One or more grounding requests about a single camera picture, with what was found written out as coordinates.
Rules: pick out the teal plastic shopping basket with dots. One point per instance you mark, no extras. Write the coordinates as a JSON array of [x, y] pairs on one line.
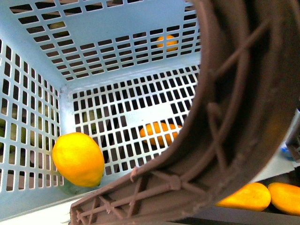
[[104, 68]]

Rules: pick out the yellow lemon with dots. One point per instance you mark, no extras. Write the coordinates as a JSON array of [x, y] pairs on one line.
[[79, 159]]

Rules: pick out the brown basket handle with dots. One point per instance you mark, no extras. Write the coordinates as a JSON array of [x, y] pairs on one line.
[[248, 90]]

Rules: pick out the yellow mango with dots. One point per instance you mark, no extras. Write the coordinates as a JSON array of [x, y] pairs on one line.
[[285, 197], [253, 196], [159, 133]]

